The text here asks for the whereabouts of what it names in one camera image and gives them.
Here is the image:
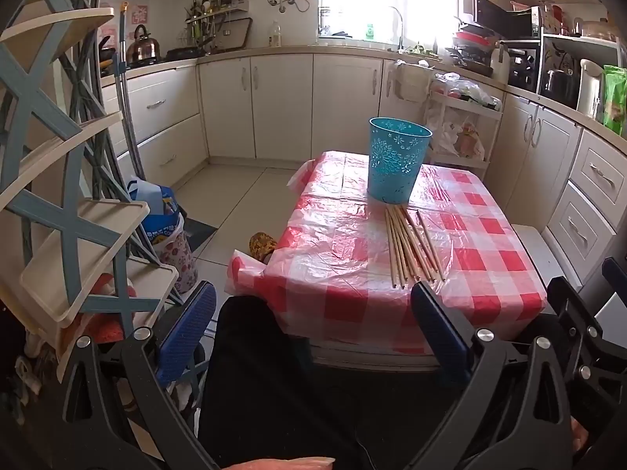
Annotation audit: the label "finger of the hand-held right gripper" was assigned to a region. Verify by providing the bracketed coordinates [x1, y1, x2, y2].
[546, 277, 611, 387]
[602, 257, 627, 287]

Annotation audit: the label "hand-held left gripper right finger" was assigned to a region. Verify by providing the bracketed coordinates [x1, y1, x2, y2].
[410, 281, 576, 470]

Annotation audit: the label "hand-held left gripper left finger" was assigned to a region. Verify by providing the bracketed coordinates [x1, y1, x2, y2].
[61, 281, 219, 470]

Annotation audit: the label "bundle of wooden chopsticks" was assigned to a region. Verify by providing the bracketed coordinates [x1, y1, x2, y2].
[384, 204, 446, 289]

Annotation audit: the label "teal perforated plastic basket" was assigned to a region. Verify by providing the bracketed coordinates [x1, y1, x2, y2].
[368, 116, 433, 205]

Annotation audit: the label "person's right hand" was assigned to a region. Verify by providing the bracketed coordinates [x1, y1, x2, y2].
[571, 414, 589, 457]

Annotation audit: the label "person's left hand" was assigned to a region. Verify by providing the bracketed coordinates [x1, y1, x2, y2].
[235, 456, 337, 470]

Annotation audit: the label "white step stool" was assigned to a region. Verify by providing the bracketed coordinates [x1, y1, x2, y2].
[512, 224, 564, 287]

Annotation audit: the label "red orange cloth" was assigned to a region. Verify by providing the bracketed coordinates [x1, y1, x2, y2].
[73, 274, 138, 346]

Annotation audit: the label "dark door mat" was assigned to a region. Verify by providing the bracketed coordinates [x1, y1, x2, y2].
[183, 218, 219, 255]

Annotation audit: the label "cream panelled drawer cabinet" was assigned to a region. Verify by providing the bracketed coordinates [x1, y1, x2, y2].
[546, 130, 627, 275]

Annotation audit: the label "blue shopping bag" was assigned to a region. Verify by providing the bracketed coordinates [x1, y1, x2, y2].
[128, 179, 184, 246]

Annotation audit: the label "yellow patterned slipper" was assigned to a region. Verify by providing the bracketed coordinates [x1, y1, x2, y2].
[249, 231, 277, 261]

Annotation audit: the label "red white checkered plastic tablecloth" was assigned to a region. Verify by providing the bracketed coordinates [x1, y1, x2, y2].
[226, 151, 548, 356]

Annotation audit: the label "cream panelled door cabinet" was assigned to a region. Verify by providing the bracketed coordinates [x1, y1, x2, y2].
[500, 93, 584, 228]

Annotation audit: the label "blue and beige shelf rack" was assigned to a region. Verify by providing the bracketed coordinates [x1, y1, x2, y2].
[0, 0, 179, 368]

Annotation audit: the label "green snack packet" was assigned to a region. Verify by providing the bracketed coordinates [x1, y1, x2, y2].
[600, 65, 627, 135]

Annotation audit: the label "white electric kettle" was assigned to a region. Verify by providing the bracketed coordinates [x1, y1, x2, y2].
[577, 59, 605, 119]

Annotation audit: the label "grey metal folding rack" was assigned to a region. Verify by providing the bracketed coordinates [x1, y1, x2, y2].
[59, 0, 162, 275]

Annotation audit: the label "steel cooking pot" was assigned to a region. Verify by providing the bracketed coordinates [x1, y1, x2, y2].
[544, 69, 581, 103]

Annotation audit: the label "white kitchen trolley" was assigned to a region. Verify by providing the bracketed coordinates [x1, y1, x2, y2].
[426, 88, 503, 182]

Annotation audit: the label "cream flat drawer cabinet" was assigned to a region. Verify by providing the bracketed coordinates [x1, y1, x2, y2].
[100, 61, 209, 184]

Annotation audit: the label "black toaster oven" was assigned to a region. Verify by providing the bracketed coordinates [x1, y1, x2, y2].
[500, 39, 542, 93]

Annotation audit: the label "white appliance shelf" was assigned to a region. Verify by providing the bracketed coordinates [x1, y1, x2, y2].
[539, 33, 623, 108]

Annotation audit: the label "white plastic jug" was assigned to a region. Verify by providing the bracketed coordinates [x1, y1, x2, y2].
[491, 44, 510, 84]

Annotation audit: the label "clear plastic bags of vegetables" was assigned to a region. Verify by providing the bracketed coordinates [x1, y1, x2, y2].
[433, 72, 500, 108]

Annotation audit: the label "cream base cabinets with doors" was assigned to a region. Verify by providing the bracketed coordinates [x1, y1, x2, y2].
[198, 51, 400, 160]

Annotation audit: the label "white hanging bin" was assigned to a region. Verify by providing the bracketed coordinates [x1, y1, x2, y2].
[394, 59, 432, 103]

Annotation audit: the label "stack of pots and pans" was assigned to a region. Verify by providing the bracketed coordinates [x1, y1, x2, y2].
[451, 24, 500, 76]

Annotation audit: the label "black microwave oven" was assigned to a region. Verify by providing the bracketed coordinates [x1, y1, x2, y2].
[473, 0, 535, 40]

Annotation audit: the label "steel whistling kettle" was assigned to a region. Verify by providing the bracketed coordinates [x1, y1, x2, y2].
[128, 24, 162, 64]

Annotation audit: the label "black wok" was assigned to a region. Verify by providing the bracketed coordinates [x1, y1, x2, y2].
[98, 34, 119, 68]

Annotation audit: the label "beige kitchen countertop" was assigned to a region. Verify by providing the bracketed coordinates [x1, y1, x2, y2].
[100, 44, 627, 157]

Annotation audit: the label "dark rimmed baking tray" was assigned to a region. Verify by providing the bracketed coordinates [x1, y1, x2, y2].
[216, 17, 253, 52]

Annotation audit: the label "chrome kitchen faucet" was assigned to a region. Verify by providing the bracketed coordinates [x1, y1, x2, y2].
[389, 6, 405, 51]

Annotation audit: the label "pink wall stickers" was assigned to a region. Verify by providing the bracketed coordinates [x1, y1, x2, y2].
[98, 4, 150, 40]

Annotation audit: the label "wall shelf with bottles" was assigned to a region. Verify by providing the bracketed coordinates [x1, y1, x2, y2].
[185, 0, 246, 25]

